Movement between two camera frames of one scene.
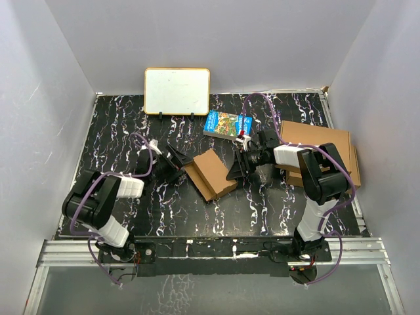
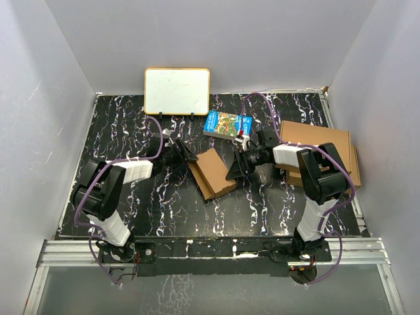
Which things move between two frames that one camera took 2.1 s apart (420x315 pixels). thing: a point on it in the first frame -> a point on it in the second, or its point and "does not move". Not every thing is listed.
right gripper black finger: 240,167 does not move
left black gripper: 178,160 -> 183,151
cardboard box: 209,174 does not move
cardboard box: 300,134 does not move
